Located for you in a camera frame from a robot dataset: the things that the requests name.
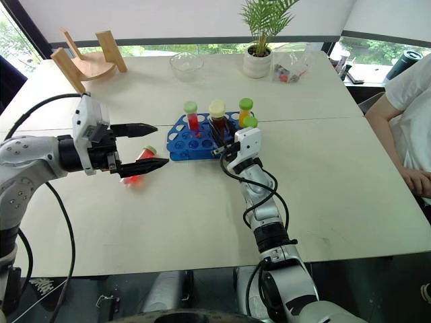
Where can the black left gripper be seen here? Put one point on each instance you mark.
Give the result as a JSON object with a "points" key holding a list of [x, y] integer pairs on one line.
{"points": [[102, 156]]}

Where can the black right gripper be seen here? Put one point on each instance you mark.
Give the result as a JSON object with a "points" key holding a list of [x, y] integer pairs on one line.
{"points": [[227, 150]]}

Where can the brown test tube yellow cap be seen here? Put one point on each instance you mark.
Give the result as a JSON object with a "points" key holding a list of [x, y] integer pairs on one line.
{"points": [[218, 116]]}

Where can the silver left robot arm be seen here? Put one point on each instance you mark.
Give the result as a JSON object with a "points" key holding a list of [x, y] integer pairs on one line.
{"points": [[23, 161]]}

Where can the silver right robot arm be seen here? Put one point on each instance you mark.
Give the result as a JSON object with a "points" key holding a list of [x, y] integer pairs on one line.
{"points": [[296, 279]]}

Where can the person's bare forearm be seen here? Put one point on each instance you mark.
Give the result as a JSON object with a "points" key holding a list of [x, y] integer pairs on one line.
{"points": [[387, 134]]}

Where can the red test tube green cap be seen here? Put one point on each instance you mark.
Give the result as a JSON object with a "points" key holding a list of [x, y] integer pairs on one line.
{"points": [[192, 119], [139, 168]]}

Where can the orange test tube green cap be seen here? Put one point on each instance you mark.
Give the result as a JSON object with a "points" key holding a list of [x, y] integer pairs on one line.
{"points": [[245, 111]]}

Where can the blue test tube rack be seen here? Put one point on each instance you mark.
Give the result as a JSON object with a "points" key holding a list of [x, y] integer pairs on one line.
{"points": [[192, 144]]}

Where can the person's hand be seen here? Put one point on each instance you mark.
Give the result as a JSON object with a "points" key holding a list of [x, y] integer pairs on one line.
{"points": [[419, 181]]}

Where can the clear glass bowl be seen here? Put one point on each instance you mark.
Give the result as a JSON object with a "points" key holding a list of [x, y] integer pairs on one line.
{"points": [[186, 65]]}

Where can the white plant pot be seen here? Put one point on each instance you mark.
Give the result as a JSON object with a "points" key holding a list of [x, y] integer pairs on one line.
{"points": [[257, 64]]}

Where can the clear plastic bag with items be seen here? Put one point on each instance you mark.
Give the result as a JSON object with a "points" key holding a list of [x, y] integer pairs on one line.
{"points": [[291, 69]]}

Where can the wooden curved stand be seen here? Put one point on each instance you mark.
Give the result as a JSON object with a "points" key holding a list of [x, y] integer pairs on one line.
{"points": [[91, 65]]}

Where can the green palm plant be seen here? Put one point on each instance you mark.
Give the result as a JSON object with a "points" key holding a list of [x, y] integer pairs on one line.
{"points": [[266, 20]]}

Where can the small items on windowsill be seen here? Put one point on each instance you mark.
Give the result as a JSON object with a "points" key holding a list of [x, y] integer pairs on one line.
{"points": [[343, 69]]}

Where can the dark chair back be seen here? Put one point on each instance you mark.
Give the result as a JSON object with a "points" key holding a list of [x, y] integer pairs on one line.
{"points": [[10, 84]]}

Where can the metal clip under table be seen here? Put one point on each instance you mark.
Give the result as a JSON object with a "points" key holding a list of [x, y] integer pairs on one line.
{"points": [[107, 303]]}

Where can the dark green tumbler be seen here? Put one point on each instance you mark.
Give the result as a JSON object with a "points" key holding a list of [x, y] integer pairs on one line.
{"points": [[402, 65]]}

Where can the person's white shirt torso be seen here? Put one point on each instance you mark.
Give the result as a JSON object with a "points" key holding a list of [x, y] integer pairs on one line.
{"points": [[414, 111]]}

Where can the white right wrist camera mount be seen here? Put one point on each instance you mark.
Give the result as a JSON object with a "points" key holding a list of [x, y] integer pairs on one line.
{"points": [[250, 143]]}

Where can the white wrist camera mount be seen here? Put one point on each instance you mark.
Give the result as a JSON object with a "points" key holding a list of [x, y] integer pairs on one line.
{"points": [[250, 143], [87, 111]]}

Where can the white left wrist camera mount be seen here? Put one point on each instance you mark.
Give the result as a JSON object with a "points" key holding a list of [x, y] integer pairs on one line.
{"points": [[87, 111]]}

